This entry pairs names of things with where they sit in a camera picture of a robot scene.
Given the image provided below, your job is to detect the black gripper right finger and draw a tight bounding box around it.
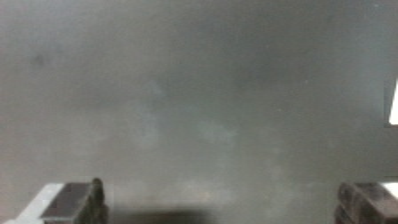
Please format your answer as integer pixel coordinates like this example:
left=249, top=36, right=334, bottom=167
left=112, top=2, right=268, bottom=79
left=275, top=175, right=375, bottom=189
left=334, top=182, right=398, bottom=224

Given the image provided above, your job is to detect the white drawer cabinet box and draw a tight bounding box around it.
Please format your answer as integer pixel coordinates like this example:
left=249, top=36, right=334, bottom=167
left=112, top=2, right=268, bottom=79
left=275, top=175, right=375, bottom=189
left=385, top=78, right=398, bottom=126

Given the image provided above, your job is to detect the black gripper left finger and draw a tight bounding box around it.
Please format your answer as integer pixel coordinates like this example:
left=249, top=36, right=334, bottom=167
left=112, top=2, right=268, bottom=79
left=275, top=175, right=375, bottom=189
left=10, top=177, right=110, bottom=224

